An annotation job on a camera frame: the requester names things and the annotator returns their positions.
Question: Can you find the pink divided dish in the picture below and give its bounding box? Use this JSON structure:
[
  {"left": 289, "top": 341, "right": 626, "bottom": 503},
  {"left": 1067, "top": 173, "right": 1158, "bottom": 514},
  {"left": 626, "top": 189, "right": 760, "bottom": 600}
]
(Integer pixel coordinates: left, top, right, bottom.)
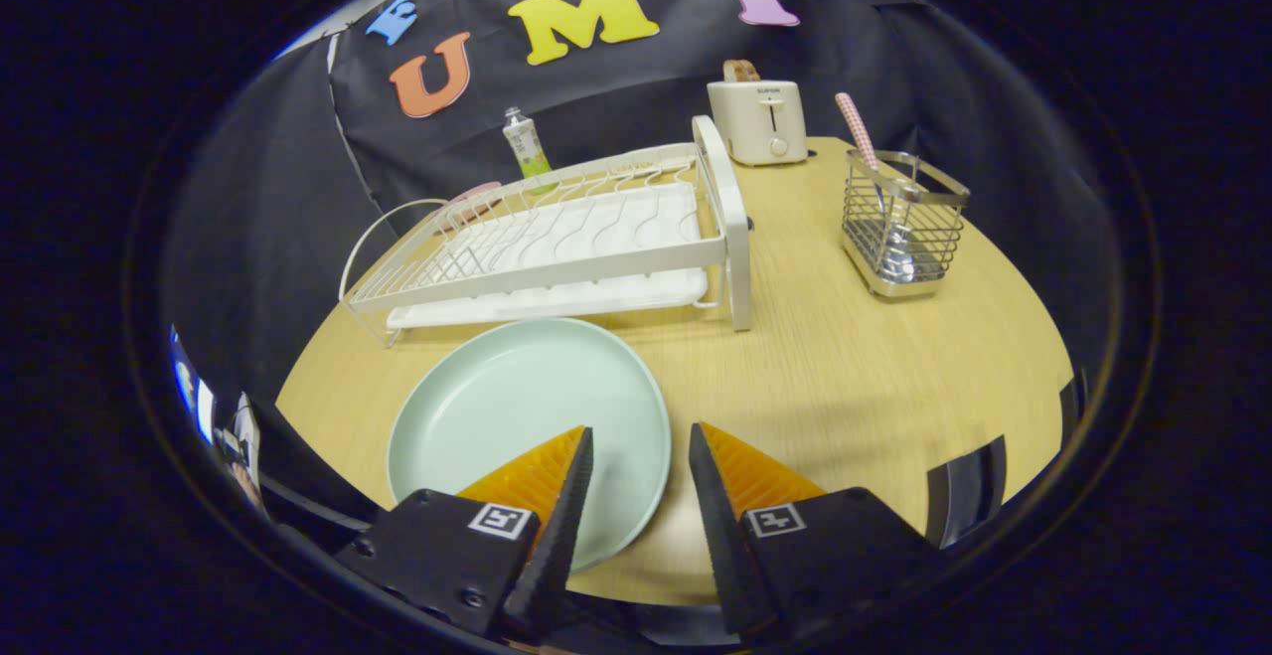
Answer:
[{"left": 452, "top": 181, "right": 504, "bottom": 219}]

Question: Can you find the white wire dish rack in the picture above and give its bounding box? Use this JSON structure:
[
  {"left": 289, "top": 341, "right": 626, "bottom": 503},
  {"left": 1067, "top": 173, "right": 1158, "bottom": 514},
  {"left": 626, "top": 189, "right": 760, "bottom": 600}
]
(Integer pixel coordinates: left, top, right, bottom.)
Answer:
[{"left": 338, "top": 115, "right": 753, "bottom": 348}]

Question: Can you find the black backdrop cloth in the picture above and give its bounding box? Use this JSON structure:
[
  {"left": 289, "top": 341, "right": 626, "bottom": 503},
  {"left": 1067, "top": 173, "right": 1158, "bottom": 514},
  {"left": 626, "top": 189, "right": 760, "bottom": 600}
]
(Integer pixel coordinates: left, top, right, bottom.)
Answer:
[{"left": 159, "top": 0, "right": 1114, "bottom": 398}]

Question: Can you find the green dish soap bottle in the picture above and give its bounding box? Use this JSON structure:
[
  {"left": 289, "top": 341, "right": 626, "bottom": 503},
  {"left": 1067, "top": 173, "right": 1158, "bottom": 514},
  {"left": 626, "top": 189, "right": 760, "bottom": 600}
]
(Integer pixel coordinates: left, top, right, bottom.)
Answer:
[{"left": 502, "top": 106, "right": 559, "bottom": 189}]

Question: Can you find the light green plate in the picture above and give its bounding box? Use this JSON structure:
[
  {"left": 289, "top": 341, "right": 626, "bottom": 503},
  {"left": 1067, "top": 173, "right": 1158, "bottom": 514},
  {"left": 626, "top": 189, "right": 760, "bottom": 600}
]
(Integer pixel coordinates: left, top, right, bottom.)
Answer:
[{"left": 386, "top": 317, "right": 673, "bottom": 574}]

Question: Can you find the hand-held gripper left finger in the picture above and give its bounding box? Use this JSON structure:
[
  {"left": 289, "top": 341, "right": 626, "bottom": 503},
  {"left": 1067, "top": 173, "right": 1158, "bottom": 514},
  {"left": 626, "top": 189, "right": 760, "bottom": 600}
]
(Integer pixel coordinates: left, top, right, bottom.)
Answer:
[{"left": 333, "top": 424, "right": 595, "bottom": 641}]

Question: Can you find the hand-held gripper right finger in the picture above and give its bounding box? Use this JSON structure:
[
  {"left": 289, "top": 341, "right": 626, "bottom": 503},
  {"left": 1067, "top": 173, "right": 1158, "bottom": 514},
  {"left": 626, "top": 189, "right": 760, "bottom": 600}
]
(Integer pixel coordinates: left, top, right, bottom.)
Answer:
[{"left": 688, "top": 422, "right": 945, "bottom": 638}]

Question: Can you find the spoon with pink checked handle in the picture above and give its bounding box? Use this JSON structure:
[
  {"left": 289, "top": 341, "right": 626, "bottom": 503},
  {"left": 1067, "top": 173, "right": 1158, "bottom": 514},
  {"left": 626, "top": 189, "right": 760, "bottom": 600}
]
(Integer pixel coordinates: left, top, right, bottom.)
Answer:
[{"left": 835, "top": 91, "right": 915, "bottom": 283}]

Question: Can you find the metal wire basket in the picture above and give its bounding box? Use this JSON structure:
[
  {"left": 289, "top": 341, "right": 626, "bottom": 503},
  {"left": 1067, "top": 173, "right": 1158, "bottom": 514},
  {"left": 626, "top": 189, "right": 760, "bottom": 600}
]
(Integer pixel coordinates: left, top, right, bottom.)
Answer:
[{"left": 841, "top": 149, "right": 971, "bottom": 298}]

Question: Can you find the white toaster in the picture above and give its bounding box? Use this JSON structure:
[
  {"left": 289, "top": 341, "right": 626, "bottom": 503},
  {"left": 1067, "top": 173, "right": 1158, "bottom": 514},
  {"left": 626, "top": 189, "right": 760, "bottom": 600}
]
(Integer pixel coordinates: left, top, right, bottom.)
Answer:
[{"left": 707, "top": 80, "right": 809, "bottom": 167}]

